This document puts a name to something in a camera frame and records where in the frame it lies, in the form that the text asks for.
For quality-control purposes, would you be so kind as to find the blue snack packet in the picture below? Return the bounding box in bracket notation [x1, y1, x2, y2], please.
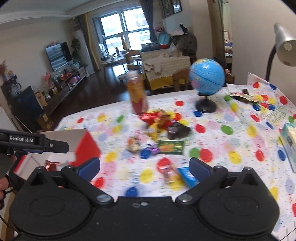
[177, 167, 199, 188]

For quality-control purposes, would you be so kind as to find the small sausage snack stick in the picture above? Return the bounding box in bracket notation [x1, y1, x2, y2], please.
[161, 165, 182, 184]

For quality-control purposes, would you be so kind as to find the green snack packet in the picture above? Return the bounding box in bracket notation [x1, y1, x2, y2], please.
[158, 140, 184, 155]

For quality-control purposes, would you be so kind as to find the black snack packet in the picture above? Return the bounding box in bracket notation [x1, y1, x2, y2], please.
[171, 121, 191, 138]

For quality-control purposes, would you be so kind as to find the red orange snack bag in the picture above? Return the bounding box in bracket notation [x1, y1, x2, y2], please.
[139, 108, 182, 130]

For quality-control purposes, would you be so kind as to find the yellow triangular snack packet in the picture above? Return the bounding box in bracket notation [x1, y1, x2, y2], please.
[145, 123, 165, 141]

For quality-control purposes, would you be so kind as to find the person's left hand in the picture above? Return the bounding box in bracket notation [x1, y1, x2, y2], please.
[0, 155, 17, 210]

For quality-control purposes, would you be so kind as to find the red and white cardboard box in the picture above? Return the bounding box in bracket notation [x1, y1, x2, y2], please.
[13, 128, 102, 181]

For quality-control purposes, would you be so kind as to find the shiny red foil wrapper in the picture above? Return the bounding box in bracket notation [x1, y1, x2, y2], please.
[45, 160, 61, 171]

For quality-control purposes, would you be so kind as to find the dark brown wrapped candy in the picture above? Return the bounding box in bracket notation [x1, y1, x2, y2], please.
[167, 126, 178, 140]

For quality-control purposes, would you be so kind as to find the purple wrapped candy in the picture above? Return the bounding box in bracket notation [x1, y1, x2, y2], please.
[148, 146, 160, 156]

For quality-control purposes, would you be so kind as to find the colourful balloon tablecloth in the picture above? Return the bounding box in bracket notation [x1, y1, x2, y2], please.
[57, 74, 295, 240]

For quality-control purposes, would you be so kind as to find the long tv cabinet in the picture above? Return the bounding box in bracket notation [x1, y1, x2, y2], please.
[36, 66, 89, 114]

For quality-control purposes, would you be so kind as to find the open dark wrapper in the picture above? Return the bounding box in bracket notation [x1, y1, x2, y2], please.
[229, 89, 259, 103]

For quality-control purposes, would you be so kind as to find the tissue pack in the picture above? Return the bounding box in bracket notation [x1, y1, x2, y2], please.
[280, 123, 296, 173]

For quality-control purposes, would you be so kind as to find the flat screen television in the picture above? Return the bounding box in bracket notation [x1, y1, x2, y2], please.
[45, 42, 72, 71]

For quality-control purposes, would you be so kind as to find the blue desk globe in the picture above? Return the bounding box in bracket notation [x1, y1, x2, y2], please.
[189, 58, 226, 113]

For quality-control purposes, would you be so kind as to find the wooden chair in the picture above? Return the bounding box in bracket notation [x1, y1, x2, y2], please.
[172, 68, 189, 91]

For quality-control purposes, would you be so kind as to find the tea drink bottle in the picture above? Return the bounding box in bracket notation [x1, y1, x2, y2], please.
[126, 70, 149, 115]

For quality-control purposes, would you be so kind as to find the coffee table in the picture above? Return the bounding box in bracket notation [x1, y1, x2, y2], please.
[101, 53, 127, 73]

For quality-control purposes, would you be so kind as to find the sofa with yellow cover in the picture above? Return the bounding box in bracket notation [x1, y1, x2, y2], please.
[140, 49, 191, 91]

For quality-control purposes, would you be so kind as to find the silver desk lamp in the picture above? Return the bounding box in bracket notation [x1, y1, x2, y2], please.
[265, 23, 296, 82]

